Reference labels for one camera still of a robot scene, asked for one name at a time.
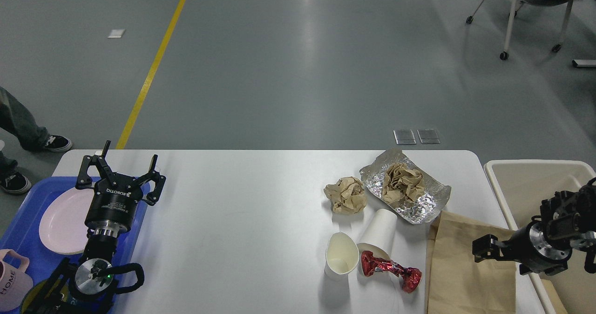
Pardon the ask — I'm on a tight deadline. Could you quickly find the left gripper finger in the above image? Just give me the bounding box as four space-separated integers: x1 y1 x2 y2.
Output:
75 140 117 190
135 154 166 206

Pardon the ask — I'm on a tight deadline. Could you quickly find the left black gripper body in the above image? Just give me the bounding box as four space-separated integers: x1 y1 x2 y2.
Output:
85 173 143 238

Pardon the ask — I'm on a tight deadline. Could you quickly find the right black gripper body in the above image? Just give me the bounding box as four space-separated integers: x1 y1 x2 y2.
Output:
505 221 572 276

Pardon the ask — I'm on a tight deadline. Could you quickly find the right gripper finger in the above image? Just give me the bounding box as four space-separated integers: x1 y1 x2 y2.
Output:
472 235 513 263

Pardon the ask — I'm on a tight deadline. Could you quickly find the pink plate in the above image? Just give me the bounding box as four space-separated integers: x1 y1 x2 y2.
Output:
38 188 94 255

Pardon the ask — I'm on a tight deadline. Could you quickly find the brown paper bag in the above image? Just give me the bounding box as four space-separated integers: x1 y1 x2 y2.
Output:
424 211 545 314

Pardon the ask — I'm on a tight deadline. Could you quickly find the brown paper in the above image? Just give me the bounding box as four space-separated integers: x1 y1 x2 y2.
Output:
381 163 426 208

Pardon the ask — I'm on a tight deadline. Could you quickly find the dark teal mug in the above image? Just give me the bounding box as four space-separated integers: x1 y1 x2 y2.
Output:
19 279 69 314

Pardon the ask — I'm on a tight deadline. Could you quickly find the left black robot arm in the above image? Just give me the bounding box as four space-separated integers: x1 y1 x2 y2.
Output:
20 141 166 314

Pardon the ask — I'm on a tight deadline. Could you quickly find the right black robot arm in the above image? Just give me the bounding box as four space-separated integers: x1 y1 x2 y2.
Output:
471 178 596 276

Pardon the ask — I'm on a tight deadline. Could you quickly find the shoe at edge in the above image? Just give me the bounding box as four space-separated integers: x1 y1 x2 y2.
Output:
0 87 73 153
0 152 32 195

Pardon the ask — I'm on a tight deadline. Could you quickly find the aluminium foil sheet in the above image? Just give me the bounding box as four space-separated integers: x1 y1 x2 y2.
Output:
359 148 453 225

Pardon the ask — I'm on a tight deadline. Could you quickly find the red foil wrapper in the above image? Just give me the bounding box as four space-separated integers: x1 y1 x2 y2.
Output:
360 250 423 294

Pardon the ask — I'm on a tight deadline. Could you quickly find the lying white paper cup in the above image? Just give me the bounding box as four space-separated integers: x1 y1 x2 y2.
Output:
356 209 397 259

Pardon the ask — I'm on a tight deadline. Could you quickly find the pink mug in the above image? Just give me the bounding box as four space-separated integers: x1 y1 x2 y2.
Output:
0 249 34 312

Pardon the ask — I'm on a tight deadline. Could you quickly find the right metal floor plate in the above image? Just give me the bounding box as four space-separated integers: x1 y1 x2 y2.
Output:
417 129 441 144

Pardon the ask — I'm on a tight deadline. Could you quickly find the metal floor plate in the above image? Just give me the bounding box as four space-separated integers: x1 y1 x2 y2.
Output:
393 129 417 145
417 129 441 144

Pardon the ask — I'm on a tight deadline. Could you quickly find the left metal floor plate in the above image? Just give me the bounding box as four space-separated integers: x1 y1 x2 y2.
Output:
393 129 417 145

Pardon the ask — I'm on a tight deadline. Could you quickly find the upright white paper cup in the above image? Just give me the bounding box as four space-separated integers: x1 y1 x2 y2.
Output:
325 232 359 281

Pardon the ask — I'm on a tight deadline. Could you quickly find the white paper on floor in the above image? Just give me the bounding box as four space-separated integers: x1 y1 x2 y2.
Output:
107 29 126 39

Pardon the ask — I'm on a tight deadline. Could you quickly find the crumpled brown paper ball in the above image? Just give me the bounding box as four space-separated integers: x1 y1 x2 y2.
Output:
323 177 367 215

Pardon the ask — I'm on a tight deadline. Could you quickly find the white bar on floor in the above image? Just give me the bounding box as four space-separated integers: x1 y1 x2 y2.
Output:
572 59 596 68

